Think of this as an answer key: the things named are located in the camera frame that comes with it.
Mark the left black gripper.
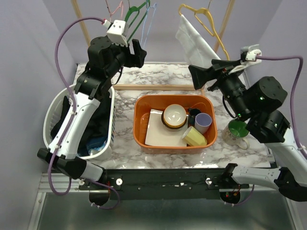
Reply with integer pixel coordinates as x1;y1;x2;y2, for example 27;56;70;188
106;38;147;78

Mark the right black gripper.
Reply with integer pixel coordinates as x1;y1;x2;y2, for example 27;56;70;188
189;58;252;120

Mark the grey white garment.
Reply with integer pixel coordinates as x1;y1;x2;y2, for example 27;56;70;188
176;14;220;69

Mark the green hanger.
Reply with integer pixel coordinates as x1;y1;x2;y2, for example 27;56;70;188
124;0;151;42

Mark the pink wire hanger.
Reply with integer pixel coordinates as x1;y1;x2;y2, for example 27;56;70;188
105;0;124;22

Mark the light blue hanger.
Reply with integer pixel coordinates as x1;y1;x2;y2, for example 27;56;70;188
141;2;157;49

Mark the yellow hanger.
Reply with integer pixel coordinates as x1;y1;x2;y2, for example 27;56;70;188
178;3;230;60

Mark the black garment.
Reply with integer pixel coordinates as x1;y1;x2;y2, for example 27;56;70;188
50;95;112;154

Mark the dark blue denim skirt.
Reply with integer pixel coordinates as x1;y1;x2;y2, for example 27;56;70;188
78;136;107;157

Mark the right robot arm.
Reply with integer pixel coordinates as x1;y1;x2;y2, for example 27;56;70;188
189;59;307;202

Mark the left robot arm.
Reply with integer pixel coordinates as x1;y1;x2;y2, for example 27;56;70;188
37;36;147;189

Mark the wooden clothes rack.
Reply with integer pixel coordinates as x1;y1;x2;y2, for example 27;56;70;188
79;0;235;91

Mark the black cup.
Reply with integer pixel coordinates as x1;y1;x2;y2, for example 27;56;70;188
188;108;201;126

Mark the orange plastic tub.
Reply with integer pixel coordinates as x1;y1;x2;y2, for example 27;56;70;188
133;94;218;154

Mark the lavender cup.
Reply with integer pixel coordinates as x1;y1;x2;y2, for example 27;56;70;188
194;113;212;134

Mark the white bowl with dark rim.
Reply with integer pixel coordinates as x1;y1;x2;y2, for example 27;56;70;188
161;104;187;131

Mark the yellow cup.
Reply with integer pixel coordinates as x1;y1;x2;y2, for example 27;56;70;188
182;126;207;147

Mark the white floral mug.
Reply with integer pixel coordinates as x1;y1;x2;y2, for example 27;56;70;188
222;125;250;150

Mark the white square plate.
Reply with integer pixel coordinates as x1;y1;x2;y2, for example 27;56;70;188
145;109;188;147

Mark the white laundry basket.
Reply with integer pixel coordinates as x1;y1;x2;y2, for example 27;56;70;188
43;87;116;161

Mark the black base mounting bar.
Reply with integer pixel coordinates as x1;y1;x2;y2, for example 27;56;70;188
78;167;250;201

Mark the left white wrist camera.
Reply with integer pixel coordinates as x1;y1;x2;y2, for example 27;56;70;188
102;19;129;47

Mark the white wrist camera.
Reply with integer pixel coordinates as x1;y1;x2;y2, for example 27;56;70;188
102;19;129;47
229;44;262;74

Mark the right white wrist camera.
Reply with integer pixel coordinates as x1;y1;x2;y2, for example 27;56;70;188
229;44;262;74

